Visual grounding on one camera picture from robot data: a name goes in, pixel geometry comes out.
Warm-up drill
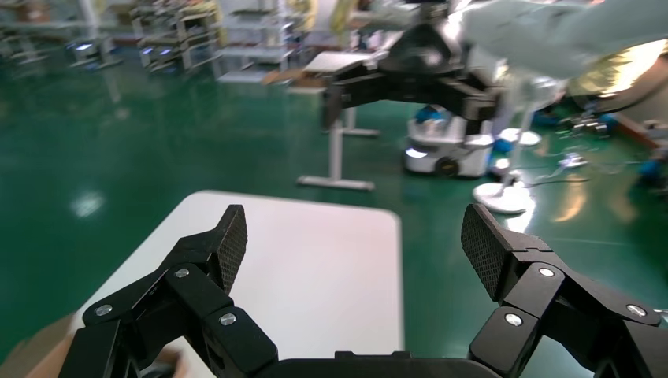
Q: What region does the white round-base floor stand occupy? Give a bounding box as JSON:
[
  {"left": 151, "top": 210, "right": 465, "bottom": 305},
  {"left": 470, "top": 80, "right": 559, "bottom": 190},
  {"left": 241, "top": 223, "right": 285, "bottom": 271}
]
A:
[{"left": 472, "top": 76, "right": 566, "bottom": 216}]

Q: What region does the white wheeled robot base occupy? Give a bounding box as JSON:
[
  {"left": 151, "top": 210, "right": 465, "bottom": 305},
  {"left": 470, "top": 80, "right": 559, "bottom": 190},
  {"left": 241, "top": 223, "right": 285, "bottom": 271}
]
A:
[{"left": 403, "top": 103, "right": 495, "bottom": 180}]

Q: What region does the white desk with legs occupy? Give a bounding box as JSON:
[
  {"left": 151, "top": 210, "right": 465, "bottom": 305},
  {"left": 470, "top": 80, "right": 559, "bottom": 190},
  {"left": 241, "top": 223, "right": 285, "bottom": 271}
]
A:
[{"left": 296, "top": 49, "right": 392, "bottom": 192}]

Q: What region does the gold curved panel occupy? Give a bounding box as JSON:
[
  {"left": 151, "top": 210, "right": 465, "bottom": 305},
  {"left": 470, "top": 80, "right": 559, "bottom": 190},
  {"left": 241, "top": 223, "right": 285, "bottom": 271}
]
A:
[{"left": 567, "top": 40, "right": 668, "bottom": 113}]

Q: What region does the open brown cardboard box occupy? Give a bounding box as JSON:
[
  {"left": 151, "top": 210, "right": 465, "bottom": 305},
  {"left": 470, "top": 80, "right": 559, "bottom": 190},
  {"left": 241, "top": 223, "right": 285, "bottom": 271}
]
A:
[{"left": 0, "top": 312, "right": 75, "bottom": 378}]

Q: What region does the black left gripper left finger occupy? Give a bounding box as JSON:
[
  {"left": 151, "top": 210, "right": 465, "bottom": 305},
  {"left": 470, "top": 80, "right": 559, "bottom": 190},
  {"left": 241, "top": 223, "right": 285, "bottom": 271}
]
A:
[{"left": 58, "top": 204, "right": 279, "bottom": 378}]

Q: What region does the metal storage shelf rack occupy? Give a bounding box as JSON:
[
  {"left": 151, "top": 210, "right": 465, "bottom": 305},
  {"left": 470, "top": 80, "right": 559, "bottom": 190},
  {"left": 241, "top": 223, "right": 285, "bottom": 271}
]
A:
[{"left": 129, "top": 0, "right": 226, "bottom": 72}]

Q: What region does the white shelving unit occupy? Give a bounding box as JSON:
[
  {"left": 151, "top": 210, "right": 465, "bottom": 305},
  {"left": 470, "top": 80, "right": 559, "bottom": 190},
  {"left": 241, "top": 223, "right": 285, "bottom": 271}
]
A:
[{"left": 215, "top": 0, "right": 295, "bottom": 86}]

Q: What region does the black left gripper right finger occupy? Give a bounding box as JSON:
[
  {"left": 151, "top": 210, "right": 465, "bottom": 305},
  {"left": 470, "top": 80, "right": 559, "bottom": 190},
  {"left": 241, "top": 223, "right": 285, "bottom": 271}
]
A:
[{"left": 461, "top": 203, "right": 668, "bottom": 378}]

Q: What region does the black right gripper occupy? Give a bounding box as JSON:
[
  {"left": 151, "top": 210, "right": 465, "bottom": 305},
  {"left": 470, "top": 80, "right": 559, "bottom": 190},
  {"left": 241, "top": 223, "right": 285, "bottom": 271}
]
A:
[{"left": 322, "top": 23, "right": 498, "bottom": 132}]

